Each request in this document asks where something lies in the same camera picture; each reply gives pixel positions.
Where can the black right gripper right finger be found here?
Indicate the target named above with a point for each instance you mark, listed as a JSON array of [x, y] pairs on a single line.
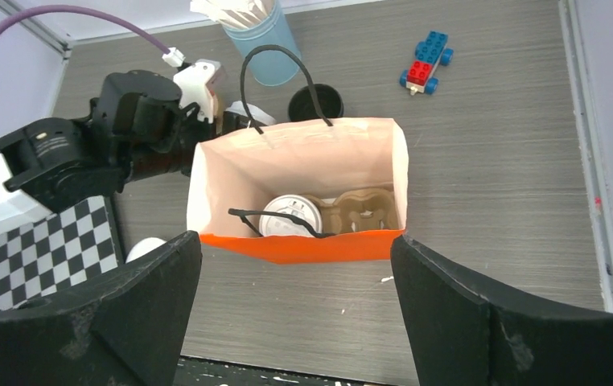
[[465, 328]]

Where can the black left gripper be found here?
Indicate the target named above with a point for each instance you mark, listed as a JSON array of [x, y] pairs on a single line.
[[140, 124]]

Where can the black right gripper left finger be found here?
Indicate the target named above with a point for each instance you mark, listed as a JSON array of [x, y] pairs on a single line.
[[124, 327]]

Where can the stack of white lids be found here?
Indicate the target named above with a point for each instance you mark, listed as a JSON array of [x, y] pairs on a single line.
[[143, 247]]

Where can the single brown cup carrier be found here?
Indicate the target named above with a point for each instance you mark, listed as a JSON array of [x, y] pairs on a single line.
[[359, 210]]

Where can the white plastic cup lid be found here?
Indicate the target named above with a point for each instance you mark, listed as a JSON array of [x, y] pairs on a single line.
[[280, 213]]

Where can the orange paper takeout bag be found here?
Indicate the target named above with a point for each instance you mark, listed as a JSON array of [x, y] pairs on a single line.
[[234, 176]]

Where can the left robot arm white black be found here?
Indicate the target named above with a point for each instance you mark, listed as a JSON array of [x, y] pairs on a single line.
[[47, 167]]

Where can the black white checkerboard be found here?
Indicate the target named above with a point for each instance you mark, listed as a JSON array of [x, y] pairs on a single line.
[[59, 252]]

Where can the blue red toy blocks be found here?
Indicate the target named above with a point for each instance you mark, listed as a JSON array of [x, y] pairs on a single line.
[[429, 54]]

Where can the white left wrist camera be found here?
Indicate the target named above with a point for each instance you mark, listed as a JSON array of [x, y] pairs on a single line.
[[198, 83]]

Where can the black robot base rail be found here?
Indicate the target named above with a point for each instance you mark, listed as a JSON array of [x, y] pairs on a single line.
[[199, 371]]

